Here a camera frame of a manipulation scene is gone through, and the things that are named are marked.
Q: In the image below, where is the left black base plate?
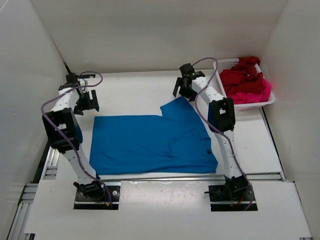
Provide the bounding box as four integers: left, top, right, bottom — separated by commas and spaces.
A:
73, 185, 121, 210

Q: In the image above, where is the white plastic basket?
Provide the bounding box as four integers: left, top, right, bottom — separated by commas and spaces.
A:
215, 58, 276, 111

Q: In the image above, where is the dark red t shirt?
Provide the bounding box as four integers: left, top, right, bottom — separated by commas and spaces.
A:
219, 56, 266, 96

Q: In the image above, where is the purple cable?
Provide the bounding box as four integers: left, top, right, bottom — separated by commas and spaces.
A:
40, 71, 113, 207
190, 57, 256, 209

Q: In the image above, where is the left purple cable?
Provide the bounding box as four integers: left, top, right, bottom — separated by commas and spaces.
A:
40, 71, 113, 207

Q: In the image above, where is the black label sticker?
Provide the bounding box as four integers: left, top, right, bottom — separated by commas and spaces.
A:
79, 74, 96, 79

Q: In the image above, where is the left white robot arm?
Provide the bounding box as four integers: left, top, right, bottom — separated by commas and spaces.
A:
40, 71, 111, 202

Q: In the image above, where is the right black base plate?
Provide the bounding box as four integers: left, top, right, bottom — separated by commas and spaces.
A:
204, 185, 258, 212

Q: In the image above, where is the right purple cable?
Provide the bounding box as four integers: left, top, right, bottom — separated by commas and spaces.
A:
190, 57, 256, 209

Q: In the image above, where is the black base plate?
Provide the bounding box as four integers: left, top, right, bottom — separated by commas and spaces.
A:
204, 185, 258, 212
73, 185, 121, 210

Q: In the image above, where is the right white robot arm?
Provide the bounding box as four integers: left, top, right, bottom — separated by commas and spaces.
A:
172, 63, 251, 201

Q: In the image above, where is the blue t shirt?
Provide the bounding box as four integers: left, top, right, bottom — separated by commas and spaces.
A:
89, 97, 218, 175

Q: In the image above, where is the pink t shirt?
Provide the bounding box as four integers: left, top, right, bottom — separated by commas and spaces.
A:
226, 78, 272, 105

